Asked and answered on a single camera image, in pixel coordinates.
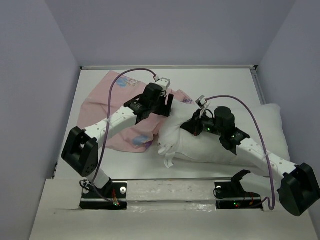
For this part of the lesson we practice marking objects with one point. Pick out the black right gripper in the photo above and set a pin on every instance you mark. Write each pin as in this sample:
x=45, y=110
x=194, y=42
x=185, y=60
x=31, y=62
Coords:
x=193, y=125

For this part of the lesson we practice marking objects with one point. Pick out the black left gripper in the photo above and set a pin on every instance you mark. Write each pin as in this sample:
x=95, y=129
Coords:
x=164, y=110

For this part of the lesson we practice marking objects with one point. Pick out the white pillow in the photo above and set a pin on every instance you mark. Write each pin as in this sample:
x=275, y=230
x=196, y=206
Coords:
x=191, y=135

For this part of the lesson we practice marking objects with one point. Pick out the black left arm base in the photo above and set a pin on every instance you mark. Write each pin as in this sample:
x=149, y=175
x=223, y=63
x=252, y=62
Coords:
x=110, y=198

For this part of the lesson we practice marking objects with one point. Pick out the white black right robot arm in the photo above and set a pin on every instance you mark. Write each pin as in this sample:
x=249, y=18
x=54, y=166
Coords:
x=294, y=186

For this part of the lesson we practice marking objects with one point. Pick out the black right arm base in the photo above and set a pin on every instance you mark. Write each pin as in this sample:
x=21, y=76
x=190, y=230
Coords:
x=230, y=195

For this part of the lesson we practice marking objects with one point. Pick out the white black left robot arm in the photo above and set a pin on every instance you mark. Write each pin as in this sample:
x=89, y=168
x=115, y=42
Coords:
x=81, y=149

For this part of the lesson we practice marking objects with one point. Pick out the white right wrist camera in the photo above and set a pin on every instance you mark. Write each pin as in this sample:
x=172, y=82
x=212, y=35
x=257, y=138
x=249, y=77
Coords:
x=202, y=102

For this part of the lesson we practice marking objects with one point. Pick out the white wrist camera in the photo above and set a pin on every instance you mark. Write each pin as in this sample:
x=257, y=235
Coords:
x=164, y=83
x=202, y=102

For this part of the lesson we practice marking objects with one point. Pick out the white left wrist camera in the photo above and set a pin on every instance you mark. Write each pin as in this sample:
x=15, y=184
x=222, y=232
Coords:
x=164, y=83

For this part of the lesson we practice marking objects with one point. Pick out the aluminium back table rail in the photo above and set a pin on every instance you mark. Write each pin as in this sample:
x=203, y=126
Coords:
x=167, y=67

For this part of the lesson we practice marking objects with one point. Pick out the aluminium table rail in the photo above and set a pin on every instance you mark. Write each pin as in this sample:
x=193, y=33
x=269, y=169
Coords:
x=167, y=67
x=255, y=77

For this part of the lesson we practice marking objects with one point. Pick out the aluminium right table rail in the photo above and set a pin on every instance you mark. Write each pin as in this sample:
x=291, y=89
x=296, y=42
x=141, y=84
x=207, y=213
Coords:
x=255, y=77

